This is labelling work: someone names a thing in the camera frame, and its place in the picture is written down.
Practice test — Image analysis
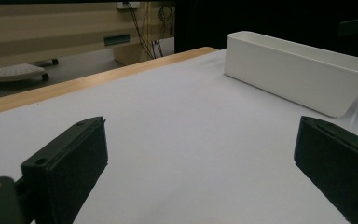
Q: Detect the white plastic container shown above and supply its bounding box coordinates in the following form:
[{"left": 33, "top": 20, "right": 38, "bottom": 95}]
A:
[{"left": 223, "top": 30, "right": 358, "bottom": 119}]

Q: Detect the wooden desk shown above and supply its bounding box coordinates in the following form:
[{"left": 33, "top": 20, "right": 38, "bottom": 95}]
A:
[{"left": 0, "top": 1, "right": 175, "bottom": 71}]

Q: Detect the white power strip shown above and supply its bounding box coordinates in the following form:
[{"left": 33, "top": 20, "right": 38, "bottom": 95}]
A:
[{"left": 116, "top": 1, "right": 141, "bottom": 9}]

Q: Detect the black curtain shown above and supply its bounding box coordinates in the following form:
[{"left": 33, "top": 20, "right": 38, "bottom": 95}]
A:
[{"left": 174, "top": 0, "right": 358, "bottom": 92}]

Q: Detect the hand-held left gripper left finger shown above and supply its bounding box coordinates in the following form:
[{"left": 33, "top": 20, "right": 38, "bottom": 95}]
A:
[{"left": 21, "top": 116, "right": 109, "bottom": 224}]

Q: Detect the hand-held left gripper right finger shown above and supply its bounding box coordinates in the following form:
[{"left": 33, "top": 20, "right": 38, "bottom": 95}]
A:
[{"left": 293, "top": 116, "right": 358, "bottom": 224}]

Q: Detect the grey desk drawer handle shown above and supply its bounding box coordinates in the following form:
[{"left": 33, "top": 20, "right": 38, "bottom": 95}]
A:
[{"left": 103, "top": 33, "right": 131, "bottom": 47}]

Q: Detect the bundle of hanging black cables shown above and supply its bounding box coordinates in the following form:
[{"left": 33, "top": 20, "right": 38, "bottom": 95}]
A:
[{"left": 124, "top": 2, "right": 175, "bottom": 60}]

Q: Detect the white wheeled dolly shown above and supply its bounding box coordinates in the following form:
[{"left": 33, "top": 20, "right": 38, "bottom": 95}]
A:
[{"left": 0, "top": 58, "right": 60, "bottom": 83}]

